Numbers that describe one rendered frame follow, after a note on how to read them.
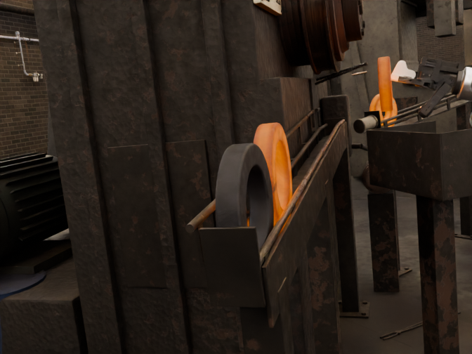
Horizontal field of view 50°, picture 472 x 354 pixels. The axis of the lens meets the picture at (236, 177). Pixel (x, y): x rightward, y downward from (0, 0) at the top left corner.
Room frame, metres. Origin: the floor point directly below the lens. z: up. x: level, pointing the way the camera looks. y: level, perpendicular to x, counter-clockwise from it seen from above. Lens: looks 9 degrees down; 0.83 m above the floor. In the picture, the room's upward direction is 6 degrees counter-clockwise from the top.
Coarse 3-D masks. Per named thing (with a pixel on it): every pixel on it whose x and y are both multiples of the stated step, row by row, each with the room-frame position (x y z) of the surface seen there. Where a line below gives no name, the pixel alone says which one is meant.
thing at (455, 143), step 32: (384, 128) 1.26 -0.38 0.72; (416, 128) 1.29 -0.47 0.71; (384, 160) 1.19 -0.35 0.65; (416, 160) 1.07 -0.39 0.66; (448, 160) 1.01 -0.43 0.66; (416, 192) 1.08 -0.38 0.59; (448, 192) 1.01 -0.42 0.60; (448, 224) 1.15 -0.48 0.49; (448, 256) 1.15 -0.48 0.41; (448, 288) 1.15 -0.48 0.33; (448, 320) 1.15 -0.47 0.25; (448, 352) 1.15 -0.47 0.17
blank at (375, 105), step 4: (376, 96) 2.14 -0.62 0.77; (372, 100) 2.13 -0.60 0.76; (376, 100) 2.12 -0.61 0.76; (372, 104) 2.12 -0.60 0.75; (376, 104) 2.11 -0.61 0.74; (380, 104) 2.12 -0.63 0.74; (372, 108) 2.12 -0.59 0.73; (376, 108) 2.11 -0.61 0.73; (380, 108) 2.12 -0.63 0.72; (396, 108) 2.19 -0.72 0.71; (380, 112) 2.12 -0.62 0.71; (388, 112) 2.18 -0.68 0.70; (392, 112) 2.17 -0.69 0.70; (396, 112) 2.19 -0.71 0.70; (380, 116) 2.12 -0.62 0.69; (388, 116) 2.17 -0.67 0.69; (392, 116) 2.17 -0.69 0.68; (392, 120) 2.17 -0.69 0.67
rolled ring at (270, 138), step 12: (264, 132) 0.85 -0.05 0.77; (276, 132) 0.86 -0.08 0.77; (264, 144) 0.82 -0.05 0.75; (276, 144) 0.85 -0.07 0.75; (264, 156) 0.81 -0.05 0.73; (276, 156) 0.94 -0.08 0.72; (288, 156) 0.95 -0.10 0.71; (276, 168) 0.95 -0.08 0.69; (288, 168) 0.95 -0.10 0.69; (276, 180) 0.95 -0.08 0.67; (288, 180) 0.94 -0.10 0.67; (276, 192) 0.82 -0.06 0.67; (288, 192) 0.93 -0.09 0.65; (276, 204) 0.81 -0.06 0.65; (276, 216) 0.81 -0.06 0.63
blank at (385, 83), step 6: (378, 60) 1.47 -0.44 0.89; (384, 60) 1.46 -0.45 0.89; (378, 66) 1.45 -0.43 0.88; (384, 66) 1.44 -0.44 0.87; (390, 66) 1.48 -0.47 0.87; (378, 72) 1.44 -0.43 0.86; (384, 72) 1.43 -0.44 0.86; (390, 72) 1.43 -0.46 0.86; (384, 78) 1.43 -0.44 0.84; (390, 78) 1.43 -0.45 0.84; (384, 84) 1.43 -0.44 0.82; (390, 84) 1.42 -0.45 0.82; (384, 90) 1.43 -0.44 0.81; (390, 90) 1.43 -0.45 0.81; (384, 96) 1.44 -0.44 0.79; (390, 96) 1.43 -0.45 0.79; (384, 102) 1.45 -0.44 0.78; (390, 102) 1.44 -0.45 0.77; (384, 108) 1.47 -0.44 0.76; (390, 108) 1.46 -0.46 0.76
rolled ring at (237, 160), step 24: (240, 144) 0.71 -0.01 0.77; (240, 168) 0.65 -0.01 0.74; (264, 168) 0.76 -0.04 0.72; (216, 192) 0.64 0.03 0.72; (240, 192) 0.63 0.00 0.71; (264, 192) 0.76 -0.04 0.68; (216, 216) 0.63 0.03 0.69; (240, 216) 0.62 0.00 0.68; (264, 216) 0.76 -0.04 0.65; (264, 240) 0.73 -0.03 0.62
